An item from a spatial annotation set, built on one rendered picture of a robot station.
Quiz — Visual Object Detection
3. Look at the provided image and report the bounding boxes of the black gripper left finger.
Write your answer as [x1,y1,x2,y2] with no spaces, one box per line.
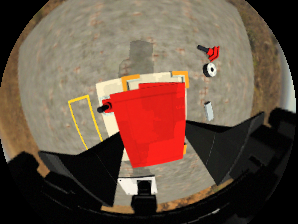
[37,131,125,208]

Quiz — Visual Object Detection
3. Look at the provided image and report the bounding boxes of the small black tyre with white hub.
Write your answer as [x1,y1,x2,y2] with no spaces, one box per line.
[202,61,217,77]

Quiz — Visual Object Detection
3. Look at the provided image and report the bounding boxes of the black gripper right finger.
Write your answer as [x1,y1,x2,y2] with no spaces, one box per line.
[185,111,266,186]

